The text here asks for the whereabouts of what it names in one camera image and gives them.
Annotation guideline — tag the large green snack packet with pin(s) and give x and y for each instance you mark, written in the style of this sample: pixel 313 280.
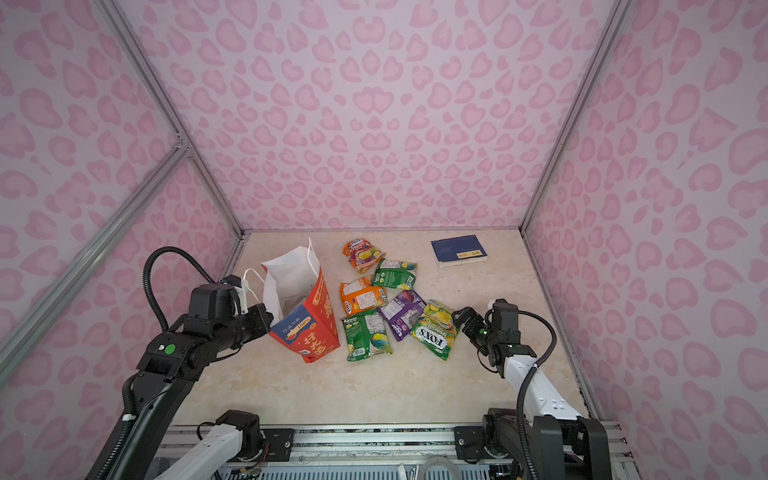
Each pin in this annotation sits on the large green snack packet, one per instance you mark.
pixel 366 335

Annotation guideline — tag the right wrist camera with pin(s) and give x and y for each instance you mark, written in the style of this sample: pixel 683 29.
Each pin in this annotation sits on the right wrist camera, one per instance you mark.
pixel 504 316

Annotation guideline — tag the purple snack packet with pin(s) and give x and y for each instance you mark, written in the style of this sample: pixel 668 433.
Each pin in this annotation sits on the purple snack packet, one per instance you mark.
pixel 402 312

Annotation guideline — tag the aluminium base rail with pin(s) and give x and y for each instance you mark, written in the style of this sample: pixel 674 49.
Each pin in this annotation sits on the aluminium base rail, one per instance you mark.
pixel 385 444

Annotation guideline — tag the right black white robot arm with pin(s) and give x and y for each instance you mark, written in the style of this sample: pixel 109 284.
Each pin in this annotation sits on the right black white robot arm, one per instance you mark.
pixel 543 436

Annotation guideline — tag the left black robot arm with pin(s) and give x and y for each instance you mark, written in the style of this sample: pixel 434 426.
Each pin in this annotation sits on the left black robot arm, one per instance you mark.
pixel 217 325

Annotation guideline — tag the small green snack packet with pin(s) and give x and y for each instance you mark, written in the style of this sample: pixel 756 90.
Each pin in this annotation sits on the small green snack packet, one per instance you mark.
pixel 395 274

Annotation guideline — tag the blue booklet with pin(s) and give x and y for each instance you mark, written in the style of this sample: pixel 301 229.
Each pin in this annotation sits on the blue booklet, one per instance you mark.
pixel 458 250

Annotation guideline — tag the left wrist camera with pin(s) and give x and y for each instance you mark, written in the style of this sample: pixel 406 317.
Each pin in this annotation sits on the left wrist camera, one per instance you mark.
pixel 241 289

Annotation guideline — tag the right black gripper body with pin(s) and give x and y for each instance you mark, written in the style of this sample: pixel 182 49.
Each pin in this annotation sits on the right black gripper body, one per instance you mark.
pixel 480 334

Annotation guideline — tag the red yellow snack packet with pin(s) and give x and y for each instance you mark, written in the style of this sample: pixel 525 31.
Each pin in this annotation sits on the red yellow snack packet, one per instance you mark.
pixel 362 254

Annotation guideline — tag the diagonal aluminium frame bar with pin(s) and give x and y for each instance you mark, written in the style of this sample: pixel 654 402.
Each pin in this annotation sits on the diagonal aluminium frame bar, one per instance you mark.
pixel 39 319

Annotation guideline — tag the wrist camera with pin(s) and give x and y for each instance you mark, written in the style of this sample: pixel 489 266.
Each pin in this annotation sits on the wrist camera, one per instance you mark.
pixel 504 316
pixel 241 289

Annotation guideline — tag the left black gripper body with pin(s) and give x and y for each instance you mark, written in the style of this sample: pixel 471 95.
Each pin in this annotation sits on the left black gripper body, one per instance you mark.
pixel 254 323

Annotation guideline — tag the red white paper bag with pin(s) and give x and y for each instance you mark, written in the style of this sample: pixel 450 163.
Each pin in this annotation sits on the red white paper bag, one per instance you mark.
pixel 292 288

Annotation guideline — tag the orange snack packet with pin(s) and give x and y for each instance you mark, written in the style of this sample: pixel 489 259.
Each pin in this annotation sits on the orange snack packet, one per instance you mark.
pixel 361 295

